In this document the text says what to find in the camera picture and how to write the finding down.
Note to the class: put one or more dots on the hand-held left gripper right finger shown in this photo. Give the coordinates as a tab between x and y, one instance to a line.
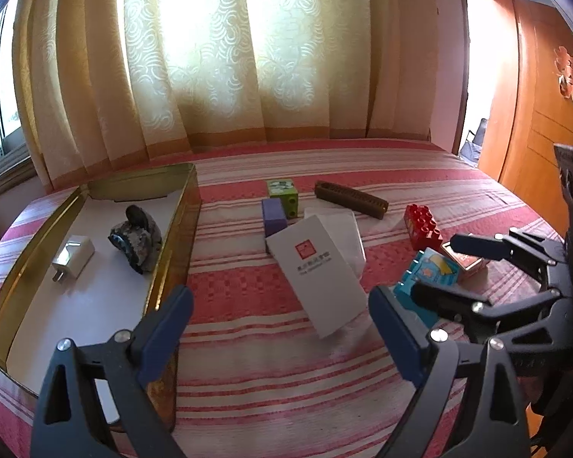
396	336

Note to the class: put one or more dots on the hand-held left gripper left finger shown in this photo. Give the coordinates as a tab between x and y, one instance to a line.
167	331

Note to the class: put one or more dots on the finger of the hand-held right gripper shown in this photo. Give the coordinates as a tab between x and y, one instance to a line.
482	244
444	300

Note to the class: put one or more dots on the blue picture building brick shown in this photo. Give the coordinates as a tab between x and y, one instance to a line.
434	267

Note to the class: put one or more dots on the red building brick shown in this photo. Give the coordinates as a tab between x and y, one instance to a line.
422	226

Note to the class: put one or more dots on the gold rectangular tin box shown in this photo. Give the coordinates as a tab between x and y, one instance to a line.
184	219

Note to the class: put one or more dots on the purple toy block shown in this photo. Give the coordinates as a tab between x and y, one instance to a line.
273	219

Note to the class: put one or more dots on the small reddish card box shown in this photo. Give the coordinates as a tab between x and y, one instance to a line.
468	262

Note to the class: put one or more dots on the white booklet with red square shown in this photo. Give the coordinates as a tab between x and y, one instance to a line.
315	272

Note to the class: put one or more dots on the pink striped bed sheet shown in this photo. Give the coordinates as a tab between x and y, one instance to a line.
267	391

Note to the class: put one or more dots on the clear plastic bag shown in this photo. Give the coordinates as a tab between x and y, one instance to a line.
344	229

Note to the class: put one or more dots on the white charger plug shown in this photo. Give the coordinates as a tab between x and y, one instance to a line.
74	255

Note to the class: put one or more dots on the brown ridged bar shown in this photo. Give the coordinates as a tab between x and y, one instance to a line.
348	198

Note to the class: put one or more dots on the wooden wardrobe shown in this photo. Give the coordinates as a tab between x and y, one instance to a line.
530	105

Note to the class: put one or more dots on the green toy block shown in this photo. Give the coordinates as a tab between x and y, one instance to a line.
286	200

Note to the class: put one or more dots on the cream swirl-patterned curtain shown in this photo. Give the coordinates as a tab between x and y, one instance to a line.
219	57

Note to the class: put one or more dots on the sliding window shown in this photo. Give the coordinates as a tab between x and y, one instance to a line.
0	81

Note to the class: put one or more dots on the pink flower wall sticker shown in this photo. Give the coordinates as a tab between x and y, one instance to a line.
568	64

